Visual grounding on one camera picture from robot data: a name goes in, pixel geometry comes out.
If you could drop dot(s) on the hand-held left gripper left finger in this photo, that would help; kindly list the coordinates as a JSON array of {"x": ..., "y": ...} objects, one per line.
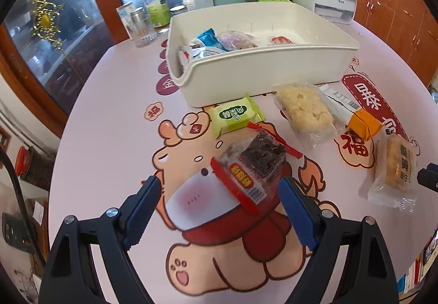
[{"x": 142, "y": 213}]

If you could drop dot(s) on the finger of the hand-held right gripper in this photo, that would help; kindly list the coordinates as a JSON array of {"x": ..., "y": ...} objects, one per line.
[{"x": 429, "y": 179}]

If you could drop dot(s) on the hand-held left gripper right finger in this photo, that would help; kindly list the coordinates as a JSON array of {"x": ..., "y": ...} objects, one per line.
[{"x": 296, "y": 215}]

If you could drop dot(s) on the red edged dark snack packet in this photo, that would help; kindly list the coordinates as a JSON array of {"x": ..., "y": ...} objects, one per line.
[{"x": 260, "y": 153}]

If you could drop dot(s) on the white plastic bin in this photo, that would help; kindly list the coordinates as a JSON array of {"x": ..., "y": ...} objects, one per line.
[{"x": 260, "y": 71}]

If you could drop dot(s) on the yellow pastry packet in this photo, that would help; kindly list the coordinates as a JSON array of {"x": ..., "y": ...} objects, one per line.
[{"x": 397, "y": 167}]

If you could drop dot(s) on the dark framed screen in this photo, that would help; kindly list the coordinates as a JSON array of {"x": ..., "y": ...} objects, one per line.
[{"x": 432, "y": 245}]

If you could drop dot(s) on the orange white snack packet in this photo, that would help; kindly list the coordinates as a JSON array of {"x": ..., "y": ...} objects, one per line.
[{"x": 364, "y": 124}]

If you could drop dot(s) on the row of books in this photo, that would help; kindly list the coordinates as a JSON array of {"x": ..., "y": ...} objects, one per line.
[{"x": 412, "y": 273}]

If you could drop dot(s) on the clear pale crisp snack packet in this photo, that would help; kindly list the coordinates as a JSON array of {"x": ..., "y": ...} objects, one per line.
[{"x": 304, "y": 112}]

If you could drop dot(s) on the cardboard box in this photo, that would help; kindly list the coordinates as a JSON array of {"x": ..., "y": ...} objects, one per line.
[{"x": 37, "y": 218}]

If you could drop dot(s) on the black mesh basket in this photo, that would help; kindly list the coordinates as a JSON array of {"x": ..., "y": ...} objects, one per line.
[{"x": 39, "y": 170}]

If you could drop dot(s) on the green snack packet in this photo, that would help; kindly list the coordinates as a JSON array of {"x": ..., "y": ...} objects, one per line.
[{"x": 236, "y": 114}]

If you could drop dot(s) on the black device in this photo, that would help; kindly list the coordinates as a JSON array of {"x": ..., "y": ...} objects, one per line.
[{"x": 13, "y": 230}]

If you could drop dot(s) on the red round object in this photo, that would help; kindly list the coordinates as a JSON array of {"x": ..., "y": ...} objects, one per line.
[{"x": 24, "y": 158}]

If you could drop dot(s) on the white red snack packet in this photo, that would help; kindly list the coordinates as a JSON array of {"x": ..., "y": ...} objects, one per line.
[{"x": 184, "y": 59}]

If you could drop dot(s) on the wooden cupboard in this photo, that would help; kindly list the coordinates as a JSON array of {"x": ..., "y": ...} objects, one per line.
[{"x": 393, "y": 13}]

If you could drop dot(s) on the red candy packet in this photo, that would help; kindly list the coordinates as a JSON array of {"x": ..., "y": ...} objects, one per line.
[{"x": 280, "y": 40}]

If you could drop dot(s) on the clear glass cup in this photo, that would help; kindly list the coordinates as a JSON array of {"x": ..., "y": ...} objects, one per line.
[{"x": 147, "y": 37}]

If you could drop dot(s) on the clear pink printed snack packet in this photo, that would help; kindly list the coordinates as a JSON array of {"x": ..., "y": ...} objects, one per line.
[{"x": 237, "y": 40}]

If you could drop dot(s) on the blue snack packet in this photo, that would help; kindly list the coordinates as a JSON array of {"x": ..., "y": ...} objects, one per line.
[{"x": 210, "y": 38}]

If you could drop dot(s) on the clear glass jar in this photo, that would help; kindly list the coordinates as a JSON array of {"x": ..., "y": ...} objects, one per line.
[{"x": 139, "y": 21}]

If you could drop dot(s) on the small white blue carton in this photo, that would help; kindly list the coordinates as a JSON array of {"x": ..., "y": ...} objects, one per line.
[{"x": 125, "y": 18}]

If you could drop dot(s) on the wooden glass door cabinet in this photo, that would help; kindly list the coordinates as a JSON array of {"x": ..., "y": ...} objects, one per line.
[{"x": 106, "y": 16}]

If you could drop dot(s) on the small glass jar gold lid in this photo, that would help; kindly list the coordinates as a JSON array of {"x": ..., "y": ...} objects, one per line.
[{"x": 178, "y": 11}]

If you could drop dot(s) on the clear bottle green label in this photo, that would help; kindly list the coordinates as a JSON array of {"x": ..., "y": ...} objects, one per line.
[{"x": 155, "y": 6}]

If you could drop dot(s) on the gold door ornament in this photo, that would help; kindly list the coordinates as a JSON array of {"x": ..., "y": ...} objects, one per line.
[{"x": 44, "y": 21}]

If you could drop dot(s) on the small white pill bottle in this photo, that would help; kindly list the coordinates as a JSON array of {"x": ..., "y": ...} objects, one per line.
[{"x": 189, "y": 2}]

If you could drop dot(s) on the wooden frame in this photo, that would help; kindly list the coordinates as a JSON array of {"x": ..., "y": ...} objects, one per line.
[{"x": 4, "y": 139}]

